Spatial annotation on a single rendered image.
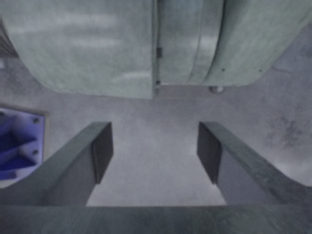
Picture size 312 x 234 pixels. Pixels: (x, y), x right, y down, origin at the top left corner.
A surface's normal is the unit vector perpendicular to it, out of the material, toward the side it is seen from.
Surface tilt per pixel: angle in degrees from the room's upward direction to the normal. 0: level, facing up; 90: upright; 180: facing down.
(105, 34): 17
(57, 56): 28
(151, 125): 0
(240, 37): 48
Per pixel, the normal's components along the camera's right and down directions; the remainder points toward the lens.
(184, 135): 0.02, 0.26
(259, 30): 0.00, 0.90
